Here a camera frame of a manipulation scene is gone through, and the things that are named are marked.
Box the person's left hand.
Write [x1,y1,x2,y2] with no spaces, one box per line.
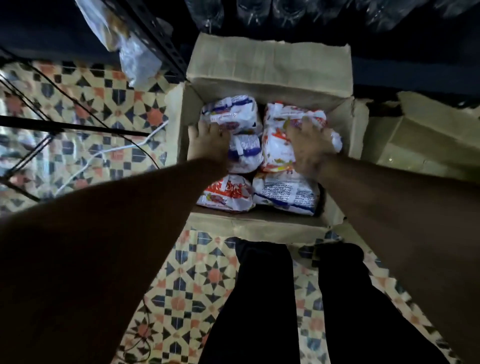
[187,121,232,166]

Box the person's right hand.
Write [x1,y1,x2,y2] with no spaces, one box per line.
[285,117,338,178]

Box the white blue-striped snack packet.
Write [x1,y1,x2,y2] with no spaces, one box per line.
[200,95,263,136]

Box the white red-orange snack packet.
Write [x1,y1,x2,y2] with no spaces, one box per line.
[261,102,343,174]

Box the person's left forearm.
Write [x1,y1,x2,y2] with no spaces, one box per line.
[0,157,230,364]

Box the person's right forearm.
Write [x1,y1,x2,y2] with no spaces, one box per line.
[317,153,480,364]

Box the small white blue snack packet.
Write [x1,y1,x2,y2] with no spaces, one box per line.
[227,133,264,174]

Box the open brown cardboard box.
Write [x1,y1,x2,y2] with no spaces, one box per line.
[164,32,371,245]

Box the white red-lettered snack packet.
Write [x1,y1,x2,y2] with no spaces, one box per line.
[196,173,256,214]

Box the white blue-edged text snack packet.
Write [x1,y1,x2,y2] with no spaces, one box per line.
[252,171,322,217]

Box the black metal shelf rack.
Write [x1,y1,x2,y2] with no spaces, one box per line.
[100,0,189,82]

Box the clear plastic bag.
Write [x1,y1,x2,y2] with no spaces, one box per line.
[74,0,174,91]

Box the row of clear plastic bottles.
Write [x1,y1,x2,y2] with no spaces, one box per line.
[184,0,480,35]

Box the flattened brown cardboard box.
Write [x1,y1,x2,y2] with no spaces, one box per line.
[361,91,480,184]

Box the person's left leg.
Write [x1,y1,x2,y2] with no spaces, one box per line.
[198,239,301,364]

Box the person's leg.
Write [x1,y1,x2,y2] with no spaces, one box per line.
[198,239,301,364]
[317,242,449,364]

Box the person's right leg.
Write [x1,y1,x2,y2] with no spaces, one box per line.
[317,242,449,364]

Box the long black cable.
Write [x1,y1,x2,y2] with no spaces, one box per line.
[0,49,161,170]

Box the white cable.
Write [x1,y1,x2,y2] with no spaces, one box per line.
[55,120,169,198]

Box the black metal wire frame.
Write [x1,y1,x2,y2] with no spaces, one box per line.
[0,48,151,204]

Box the coiled black cable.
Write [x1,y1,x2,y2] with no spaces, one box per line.
[119,294,156,364]

